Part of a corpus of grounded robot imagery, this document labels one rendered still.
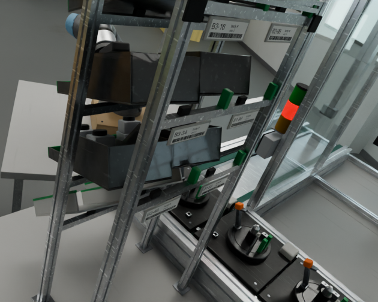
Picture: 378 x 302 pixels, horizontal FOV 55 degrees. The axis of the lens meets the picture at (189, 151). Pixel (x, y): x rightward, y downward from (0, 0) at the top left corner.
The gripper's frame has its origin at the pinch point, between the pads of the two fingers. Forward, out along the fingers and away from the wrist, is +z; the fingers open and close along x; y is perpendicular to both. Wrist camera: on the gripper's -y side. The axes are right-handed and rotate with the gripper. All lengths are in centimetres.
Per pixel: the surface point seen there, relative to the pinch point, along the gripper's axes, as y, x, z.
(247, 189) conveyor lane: 37, -59, 15
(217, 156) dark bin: -14.5, -11.5, 22.6
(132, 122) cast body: -2.2, -0.1, 6.0
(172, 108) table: 74, -61, -48
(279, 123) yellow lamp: -0.9, -48.9, 7.7
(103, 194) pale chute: 9.9, 6.9, 18.8
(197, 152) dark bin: -16.1, -5.9, 22.1
